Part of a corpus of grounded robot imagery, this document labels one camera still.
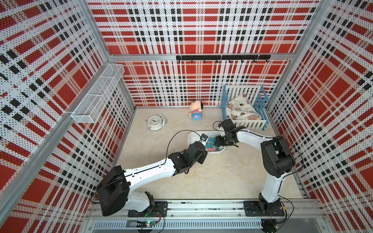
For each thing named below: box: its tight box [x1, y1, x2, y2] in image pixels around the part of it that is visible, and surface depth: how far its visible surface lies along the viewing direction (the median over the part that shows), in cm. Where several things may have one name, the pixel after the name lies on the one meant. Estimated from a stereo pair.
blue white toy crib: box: [221, 84, 270, 132], surface depth 113 cm
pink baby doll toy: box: [188, 100, 204, 121], surface depth 113 cm
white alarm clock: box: [147, 114, 166, 132], surface depth 109 cm
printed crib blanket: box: [226, 93, 262, 120], surface depth 117 cm
